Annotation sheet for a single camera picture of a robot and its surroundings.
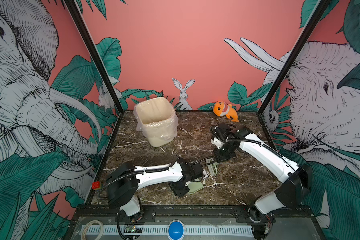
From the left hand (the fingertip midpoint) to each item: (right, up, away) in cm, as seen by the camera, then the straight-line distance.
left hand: (177, 191), depth 76 cm
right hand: (+20, +17, +1) cm, 26 cm away
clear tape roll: (-36, -15, -6) cm, 39 cm away
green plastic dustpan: (+9, -1, +7) cm, 12 cm away
